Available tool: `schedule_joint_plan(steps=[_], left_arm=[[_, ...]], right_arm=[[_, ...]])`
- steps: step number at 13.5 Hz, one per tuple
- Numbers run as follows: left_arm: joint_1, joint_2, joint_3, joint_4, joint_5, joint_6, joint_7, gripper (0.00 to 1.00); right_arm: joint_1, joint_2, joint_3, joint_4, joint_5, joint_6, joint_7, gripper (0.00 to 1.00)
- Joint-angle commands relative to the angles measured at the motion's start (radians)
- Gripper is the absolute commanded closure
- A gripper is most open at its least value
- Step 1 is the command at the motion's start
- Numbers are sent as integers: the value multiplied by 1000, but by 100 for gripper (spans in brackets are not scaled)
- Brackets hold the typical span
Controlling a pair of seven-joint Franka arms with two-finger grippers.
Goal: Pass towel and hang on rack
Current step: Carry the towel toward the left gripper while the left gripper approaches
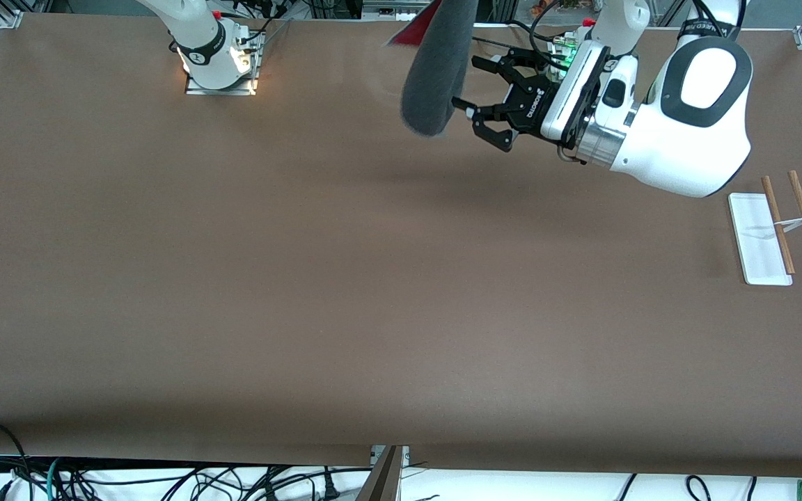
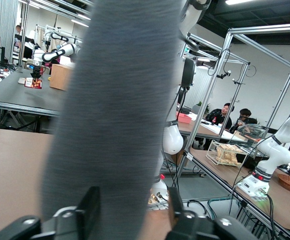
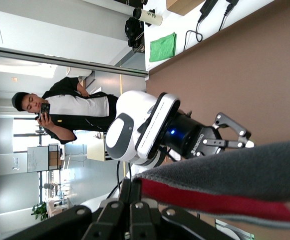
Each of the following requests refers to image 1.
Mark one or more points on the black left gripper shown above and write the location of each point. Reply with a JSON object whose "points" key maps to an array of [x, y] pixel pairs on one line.
{"points": [[530, 104]]}

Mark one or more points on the red and grey towel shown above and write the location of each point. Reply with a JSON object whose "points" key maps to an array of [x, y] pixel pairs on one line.
{"points": [[436, 83]]}

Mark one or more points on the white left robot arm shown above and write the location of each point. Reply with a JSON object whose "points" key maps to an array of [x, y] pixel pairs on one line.
{"points": [[686, 139]]}

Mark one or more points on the wooden rack rod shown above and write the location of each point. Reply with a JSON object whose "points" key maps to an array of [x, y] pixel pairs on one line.
{"points": [[768, 191]]}

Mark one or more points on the white rack base tray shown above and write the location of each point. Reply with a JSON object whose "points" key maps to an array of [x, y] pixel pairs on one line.
{"points": [[756, 243]]}

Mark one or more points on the white rack cross tie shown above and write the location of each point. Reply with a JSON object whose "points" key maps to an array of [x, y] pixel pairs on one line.
{"points": [[794, 223]]}

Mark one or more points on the grey equipment box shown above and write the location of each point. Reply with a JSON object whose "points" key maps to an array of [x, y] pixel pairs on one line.
{"points": [[373, 7]]}

